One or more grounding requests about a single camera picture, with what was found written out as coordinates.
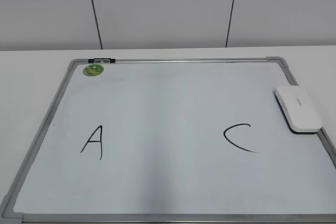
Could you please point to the white board eraser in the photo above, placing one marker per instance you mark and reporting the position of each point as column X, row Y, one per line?
column 300, row 113

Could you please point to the round green magnet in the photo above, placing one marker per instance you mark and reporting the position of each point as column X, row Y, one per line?
column 93, row 70

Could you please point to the black and silver board clip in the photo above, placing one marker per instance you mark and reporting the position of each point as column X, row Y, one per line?
column 101, row 60

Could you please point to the white board with grey frame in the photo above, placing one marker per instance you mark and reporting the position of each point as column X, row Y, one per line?
column 173, row 141

